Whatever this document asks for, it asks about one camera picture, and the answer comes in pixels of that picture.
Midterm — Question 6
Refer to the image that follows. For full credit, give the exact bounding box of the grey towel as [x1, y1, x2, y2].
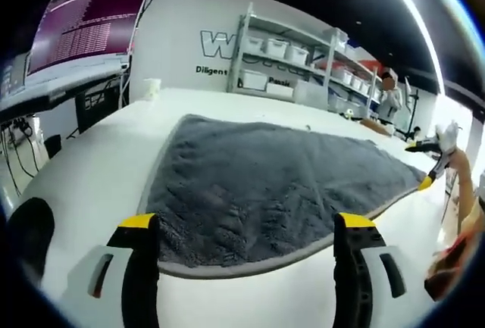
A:
[137, 113, 428, 280]

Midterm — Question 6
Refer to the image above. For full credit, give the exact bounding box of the black tripod stand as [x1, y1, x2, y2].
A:
[403, 77, 422, 136]

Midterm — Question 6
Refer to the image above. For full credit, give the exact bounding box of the wooden tray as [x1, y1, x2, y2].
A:
[358, 117, 398, 136]

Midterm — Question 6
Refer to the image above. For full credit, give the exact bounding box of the ceiling light strip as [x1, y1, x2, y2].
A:
[373, 0, 446, 96]

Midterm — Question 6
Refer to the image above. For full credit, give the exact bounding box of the black chair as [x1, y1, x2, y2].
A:
[5, 196, 57, 282]

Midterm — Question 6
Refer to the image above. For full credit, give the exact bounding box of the grey metal shelf rack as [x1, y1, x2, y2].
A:
[226, 2, 384, 117]

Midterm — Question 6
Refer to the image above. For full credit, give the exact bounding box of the grey plastic bin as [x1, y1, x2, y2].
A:
[294, 79, 330, 112]

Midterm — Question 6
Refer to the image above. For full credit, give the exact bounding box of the black waste bin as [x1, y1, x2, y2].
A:
[44, 134, 63, 161]

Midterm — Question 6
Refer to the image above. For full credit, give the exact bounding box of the black computer tower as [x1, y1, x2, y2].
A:
[74, 87, 111, 136]

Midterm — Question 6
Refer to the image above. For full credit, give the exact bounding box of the white paper cup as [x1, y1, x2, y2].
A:
[142, 77, 163, 102]

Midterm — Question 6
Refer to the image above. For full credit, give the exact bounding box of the row of white storage boxes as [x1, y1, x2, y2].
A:
[238, 34, 382, 102]

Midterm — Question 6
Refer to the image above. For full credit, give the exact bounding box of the white computer desk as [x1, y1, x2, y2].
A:
[0, 53, 133, 119]

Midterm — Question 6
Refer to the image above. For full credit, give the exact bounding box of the large computer monitor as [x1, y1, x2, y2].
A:
[25, 0, 161, 78]

